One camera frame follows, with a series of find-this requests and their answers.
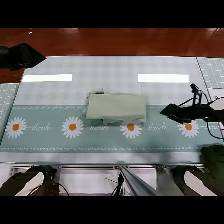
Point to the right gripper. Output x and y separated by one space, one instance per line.
191 115

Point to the pale green T-shirt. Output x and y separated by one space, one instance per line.
116 106

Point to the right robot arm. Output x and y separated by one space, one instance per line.
215 113

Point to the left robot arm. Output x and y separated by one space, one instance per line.
20 56

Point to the dark green garment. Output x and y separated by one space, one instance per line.
213 158

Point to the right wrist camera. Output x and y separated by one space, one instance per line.
196 95

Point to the silver frame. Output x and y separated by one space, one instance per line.
140 183

